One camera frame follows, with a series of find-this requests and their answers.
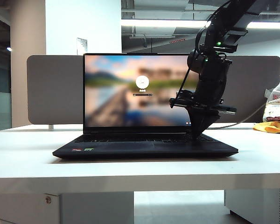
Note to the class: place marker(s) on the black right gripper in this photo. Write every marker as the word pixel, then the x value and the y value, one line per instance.
pixel 212 88

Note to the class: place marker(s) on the black laptop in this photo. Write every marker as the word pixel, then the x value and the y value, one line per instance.
pixel 119 93

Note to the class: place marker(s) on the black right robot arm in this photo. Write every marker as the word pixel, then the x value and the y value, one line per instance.
pixel 233 16

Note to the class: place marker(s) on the yellow cloth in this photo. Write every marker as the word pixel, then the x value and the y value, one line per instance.
pixel 270 128

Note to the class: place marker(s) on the printed white plastic bag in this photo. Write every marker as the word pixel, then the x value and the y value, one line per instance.
pixel 274 109

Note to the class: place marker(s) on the white cabinet with vent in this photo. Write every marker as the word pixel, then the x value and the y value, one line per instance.
pixel 252 203

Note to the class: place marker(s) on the long ceiling light strip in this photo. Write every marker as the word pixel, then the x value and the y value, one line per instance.
pixel 165 24

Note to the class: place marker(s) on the grey fabric desk divider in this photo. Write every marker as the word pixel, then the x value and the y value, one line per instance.
pixel 56 88

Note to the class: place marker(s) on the white drawer cabinet with lock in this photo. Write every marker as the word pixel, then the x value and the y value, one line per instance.
pixel 25 207

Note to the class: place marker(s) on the silver wall plate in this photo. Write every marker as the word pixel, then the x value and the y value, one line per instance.
pixel 81 46

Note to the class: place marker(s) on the white divider bracket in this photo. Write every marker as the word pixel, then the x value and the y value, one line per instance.
pixel 51 127

